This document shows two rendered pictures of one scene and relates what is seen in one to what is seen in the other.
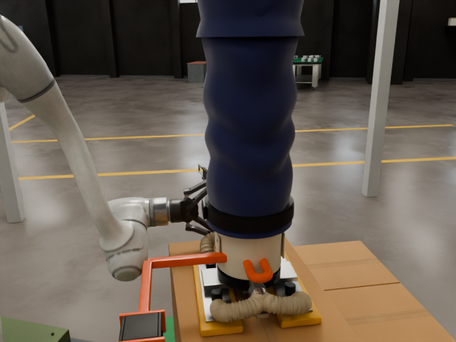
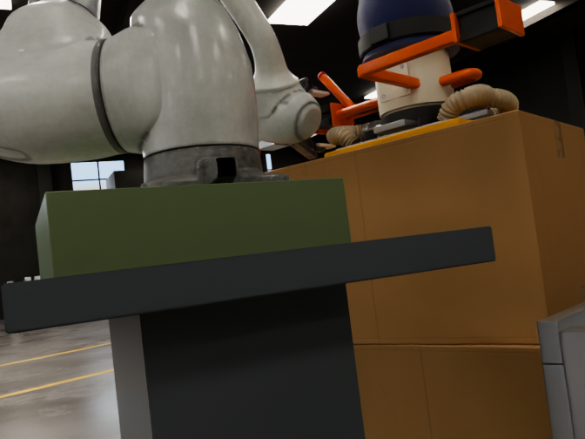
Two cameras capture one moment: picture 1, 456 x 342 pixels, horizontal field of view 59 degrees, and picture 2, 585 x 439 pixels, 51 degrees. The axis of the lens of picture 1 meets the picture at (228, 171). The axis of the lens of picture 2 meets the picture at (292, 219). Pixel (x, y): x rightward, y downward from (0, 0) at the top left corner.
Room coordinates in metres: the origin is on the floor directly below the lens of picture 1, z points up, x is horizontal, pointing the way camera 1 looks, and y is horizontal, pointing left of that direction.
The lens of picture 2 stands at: (0.08, 1.05, 0.74)
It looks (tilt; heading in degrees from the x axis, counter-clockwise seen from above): 3 degrees up; 321
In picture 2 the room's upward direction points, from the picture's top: 7 degrees counter-clockwise
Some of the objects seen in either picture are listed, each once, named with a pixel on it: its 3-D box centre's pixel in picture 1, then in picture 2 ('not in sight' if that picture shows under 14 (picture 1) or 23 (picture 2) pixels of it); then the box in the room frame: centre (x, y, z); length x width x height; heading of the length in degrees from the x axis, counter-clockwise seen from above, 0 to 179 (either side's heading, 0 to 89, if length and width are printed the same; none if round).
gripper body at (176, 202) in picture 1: (183, 210); not in sight; (1.19, 0.14, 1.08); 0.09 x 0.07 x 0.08; 98
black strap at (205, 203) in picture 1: (248, 206); (407, 43); (0.95, -0.05, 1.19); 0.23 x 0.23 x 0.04
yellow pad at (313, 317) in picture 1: (282, 277); not in sight; (0.96, -0.15, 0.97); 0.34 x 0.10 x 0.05; 8
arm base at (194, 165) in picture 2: not in sight; (207, 175); (0.76, 0.63, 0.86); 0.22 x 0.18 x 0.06; 161
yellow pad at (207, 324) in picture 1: (214, 283); (397, 135); (0.93, 0.04, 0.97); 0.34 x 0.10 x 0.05; 8
